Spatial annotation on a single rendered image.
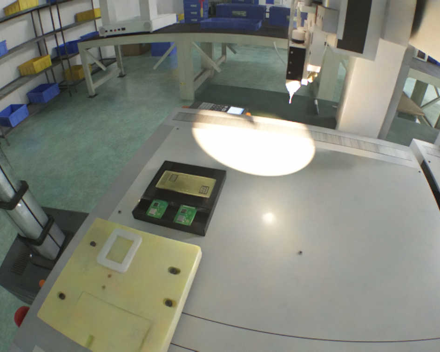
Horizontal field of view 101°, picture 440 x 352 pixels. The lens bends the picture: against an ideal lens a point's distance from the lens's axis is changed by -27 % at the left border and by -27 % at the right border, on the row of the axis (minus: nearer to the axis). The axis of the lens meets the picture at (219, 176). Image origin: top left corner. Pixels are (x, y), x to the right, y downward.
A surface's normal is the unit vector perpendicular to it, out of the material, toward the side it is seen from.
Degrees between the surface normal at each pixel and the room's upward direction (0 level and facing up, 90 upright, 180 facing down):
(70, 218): 0
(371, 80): 90
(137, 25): 90
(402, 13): 90
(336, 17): 90
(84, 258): 0
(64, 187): 0
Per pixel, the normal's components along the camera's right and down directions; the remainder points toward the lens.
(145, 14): -0.26, 0.66
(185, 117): 0.00, -0.74
